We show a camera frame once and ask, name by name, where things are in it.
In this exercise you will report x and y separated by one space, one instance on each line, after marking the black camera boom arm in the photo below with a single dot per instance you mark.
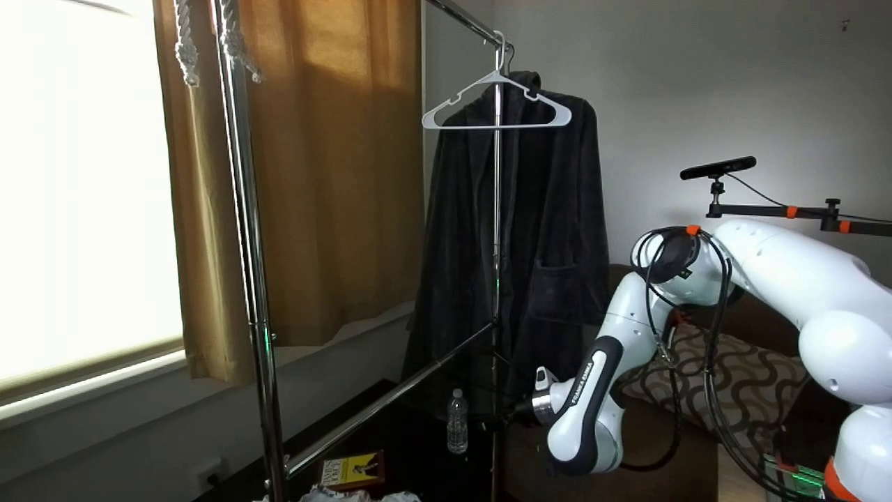
770 210

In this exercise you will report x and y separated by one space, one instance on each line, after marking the white patterned crumpled cloth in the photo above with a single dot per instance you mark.
325 493

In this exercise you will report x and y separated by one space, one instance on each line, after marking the wavy patterned cushion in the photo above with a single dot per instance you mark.
744 379

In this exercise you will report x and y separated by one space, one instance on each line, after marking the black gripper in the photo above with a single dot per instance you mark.
523 410

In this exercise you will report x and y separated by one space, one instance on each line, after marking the dark grey robe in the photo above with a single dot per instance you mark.
548 231

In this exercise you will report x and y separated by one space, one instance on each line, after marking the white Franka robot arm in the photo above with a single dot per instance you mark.
790 269

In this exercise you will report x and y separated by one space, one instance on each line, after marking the brown sofa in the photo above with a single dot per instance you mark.
670 474

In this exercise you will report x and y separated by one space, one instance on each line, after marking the green board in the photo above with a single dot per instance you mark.
799 477

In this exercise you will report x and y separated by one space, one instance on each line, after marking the mustard curtain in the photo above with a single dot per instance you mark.
325 185

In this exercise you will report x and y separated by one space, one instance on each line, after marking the chrome metal garment rack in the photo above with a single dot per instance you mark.
243 231

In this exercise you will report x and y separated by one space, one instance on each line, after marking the bright window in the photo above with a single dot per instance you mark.
86 185

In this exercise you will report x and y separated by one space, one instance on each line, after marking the clear plastic water bottle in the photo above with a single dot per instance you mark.
458 421

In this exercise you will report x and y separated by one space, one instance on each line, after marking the yellow cardboard box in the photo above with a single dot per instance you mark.
353 468

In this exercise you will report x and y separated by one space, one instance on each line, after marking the white plastic hanger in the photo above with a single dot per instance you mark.
463 127

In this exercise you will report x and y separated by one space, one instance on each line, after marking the black bar camera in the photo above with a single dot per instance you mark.
718 167

